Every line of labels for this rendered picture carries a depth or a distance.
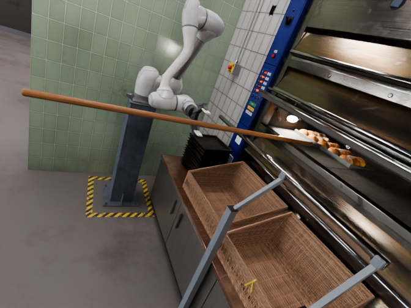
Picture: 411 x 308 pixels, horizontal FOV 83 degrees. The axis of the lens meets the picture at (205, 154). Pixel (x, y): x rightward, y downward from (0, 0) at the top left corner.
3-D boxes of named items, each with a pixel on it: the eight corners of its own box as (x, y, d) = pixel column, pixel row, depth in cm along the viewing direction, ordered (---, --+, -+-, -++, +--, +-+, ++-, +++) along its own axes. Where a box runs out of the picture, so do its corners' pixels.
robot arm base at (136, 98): (125, 93, 193) (126, 87, 191) (151, 99, 203) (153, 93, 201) (126, 100, 178) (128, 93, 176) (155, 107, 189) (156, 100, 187)
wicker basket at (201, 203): (231, 186, 204) (244, 160, 193) (271, 237, 161) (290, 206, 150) (181, 186, 179) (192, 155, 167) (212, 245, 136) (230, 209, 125)
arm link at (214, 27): (151, 84, 201) (172, 88, 215) (156, 98, 195) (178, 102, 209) (200, 0, 150) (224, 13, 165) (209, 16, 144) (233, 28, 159)
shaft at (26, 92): (20, 96, 89) (20, 88, 88) (22, 94, 91) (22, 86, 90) (312, 146, 172) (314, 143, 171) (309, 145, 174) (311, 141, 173)
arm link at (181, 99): (194, 115, 154) (175, 114, 148) (187, 107, 166) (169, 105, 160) (198, 99, 149) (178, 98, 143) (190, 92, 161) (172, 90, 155)
